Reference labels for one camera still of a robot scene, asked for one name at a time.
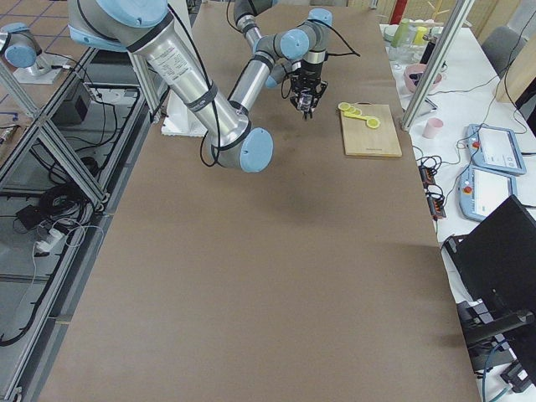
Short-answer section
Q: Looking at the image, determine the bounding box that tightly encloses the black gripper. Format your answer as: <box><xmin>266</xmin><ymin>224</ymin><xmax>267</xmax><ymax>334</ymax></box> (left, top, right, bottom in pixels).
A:
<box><xmin>290</xmin><ymin>62</ymin><xmax>327</xmax><ymax>121</ymax></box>

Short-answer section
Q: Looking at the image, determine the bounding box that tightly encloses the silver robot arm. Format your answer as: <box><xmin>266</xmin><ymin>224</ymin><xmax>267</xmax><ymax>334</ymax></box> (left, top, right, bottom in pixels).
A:
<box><xmin>68</xmin><ymin>1</ymin><xmax>332</xmax><ymax>173</ymax></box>
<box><xmin>233</xmin><ymin>1</ymin><xmax>293</xmax><ymax>89</ymax></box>

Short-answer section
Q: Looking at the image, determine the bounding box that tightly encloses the green tall cup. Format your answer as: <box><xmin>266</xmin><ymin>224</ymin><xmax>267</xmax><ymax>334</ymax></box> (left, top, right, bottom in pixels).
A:
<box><xmin>390</xmin><ymin>18</ymin><xmax>410</xmax><ymax>48</ymax></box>

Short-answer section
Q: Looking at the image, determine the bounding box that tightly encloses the pink plastic cup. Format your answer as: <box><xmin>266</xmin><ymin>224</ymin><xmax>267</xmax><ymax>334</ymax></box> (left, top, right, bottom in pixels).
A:
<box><xmin>422</xmin><ymin>117</ymin><xmax>444</xmax><ymax>139</ymax></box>

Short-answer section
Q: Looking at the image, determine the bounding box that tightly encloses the bamboo cutting board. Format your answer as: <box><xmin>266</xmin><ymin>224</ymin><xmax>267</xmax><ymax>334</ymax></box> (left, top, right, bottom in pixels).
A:
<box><xmin>338</xmin><ymin>103</ymin><xmax>402</xmax><ymax>157</ymax></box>

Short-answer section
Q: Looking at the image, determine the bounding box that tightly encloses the yellow plastic spoon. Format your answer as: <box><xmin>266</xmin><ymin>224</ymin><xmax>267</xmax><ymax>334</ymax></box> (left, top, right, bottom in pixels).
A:
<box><xmin>343</xmin><ymin>112</ymin><xmax>380</xmax><ymax>129</ymax></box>

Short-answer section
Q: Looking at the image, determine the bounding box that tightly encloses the pink plastic bowl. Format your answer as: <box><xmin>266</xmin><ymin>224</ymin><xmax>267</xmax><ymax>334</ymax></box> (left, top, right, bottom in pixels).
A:
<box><xmin>403</xmin><ymin>64</ymin><xmax>426</xmax><ymax>93</ymax></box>

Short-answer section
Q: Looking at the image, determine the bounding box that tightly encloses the black thermos bottle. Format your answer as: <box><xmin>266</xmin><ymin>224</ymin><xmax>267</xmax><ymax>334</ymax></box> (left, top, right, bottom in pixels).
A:
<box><xmin>420</xmin><ymin>35</ymin><xmax>439</xmax><ymax>64</ymax></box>

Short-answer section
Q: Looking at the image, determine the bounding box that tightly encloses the upper blue teach pendant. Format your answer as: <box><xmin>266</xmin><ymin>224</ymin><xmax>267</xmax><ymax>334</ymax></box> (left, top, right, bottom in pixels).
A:
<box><xmin>466</xmin><ymin>124</ymin><xmax>527</xmax><ymax>175</ymax></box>

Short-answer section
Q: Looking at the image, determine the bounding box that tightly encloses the blue teach pendant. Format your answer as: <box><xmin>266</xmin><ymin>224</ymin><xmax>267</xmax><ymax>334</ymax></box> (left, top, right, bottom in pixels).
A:
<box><xmin>466</xmin><ymin>124</ymin><xmax>527</xmax><ymax>175</ymax></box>
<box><xmin>456</xmin><ymin>165</ymin><xmax>517</xmax><ymax>222</ymax></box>

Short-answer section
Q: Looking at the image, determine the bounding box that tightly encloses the lower blue teach pendant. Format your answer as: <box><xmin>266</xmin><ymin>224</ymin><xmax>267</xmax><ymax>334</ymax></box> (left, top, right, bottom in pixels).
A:
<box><xmin>456</xmin><ymin>165</ymin><xmax>517</xmax><ymax>222</ymax></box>

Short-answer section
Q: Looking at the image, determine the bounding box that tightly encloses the black laptop monitor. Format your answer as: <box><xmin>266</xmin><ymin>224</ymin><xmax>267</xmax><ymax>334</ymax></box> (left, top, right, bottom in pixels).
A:
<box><xmin>444</xmin><ymin>195</ymin><xmax>535</xmax><ymax>379</ymax></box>

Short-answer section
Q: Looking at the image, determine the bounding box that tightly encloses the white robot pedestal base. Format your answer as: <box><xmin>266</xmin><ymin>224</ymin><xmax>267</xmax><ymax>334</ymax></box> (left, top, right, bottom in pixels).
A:
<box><xmin>162</xmin><ymin>90</ymin><xmax>206</xmax><ymax>137</ymax></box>

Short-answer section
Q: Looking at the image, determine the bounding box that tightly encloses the aluminium frame post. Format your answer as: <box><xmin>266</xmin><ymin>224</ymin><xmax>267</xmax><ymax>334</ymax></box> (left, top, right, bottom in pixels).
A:
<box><xmin>400</xmin><ymin>0</ymin><xmax>475</xmax><ymax>131</ymax></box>

